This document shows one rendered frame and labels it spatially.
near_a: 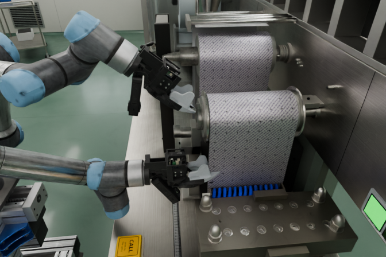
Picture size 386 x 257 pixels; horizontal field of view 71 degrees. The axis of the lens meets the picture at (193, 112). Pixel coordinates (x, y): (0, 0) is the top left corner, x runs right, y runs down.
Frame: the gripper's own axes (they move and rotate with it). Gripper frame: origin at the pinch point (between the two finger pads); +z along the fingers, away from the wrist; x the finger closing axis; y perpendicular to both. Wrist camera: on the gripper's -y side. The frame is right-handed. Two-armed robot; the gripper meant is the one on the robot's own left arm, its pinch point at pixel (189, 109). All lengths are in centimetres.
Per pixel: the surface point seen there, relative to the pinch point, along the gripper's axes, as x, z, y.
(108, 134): 169, 26, -143
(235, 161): -6.4, 18.5, -2.8
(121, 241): -14.3, 5.9, -40.4
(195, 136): 0.9, 7.7, -6.5
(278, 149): -6.4, 25.7, 7.7
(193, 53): 22.7, -2.8, 8.4
